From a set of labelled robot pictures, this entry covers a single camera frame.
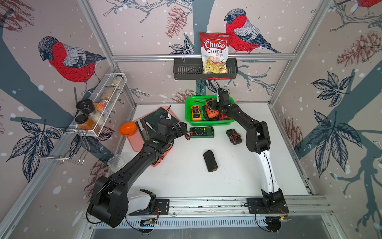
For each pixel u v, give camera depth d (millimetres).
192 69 1070
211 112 1041
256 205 730
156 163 857
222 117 1047
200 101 1211
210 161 875
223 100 856
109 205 394
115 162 801
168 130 637
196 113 1102
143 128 1053
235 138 947
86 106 619
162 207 730
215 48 819
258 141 635
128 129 1014
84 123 599
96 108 682
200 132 1005
